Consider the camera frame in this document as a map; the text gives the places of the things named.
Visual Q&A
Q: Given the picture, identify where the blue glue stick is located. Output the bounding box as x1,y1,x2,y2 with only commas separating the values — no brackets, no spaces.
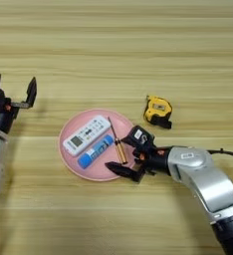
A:
77,133,115,169

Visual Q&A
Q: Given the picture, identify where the white remote control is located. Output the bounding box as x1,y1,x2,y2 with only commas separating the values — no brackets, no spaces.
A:
62,115,112,157

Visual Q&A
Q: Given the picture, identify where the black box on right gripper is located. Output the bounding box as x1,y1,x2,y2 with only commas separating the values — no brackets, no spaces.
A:
129,125,156,148

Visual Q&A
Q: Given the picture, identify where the yellow black tape measure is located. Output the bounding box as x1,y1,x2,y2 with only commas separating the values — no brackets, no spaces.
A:
142,95,173,129

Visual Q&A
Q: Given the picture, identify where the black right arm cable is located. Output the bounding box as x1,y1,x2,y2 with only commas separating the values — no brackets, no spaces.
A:
206,147,233,160

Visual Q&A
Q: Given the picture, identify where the amber handle screwdriver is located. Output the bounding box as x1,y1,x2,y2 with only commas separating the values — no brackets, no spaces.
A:
107,116,128,165

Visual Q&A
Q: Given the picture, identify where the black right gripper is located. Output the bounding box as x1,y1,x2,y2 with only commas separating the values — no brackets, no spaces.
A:
104,133,172,183

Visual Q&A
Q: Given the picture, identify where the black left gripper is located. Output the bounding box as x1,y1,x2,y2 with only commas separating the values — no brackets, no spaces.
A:
0,73,38,133

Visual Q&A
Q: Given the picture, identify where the pink round plate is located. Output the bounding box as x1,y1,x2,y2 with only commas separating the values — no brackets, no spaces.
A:
58,108,139,182

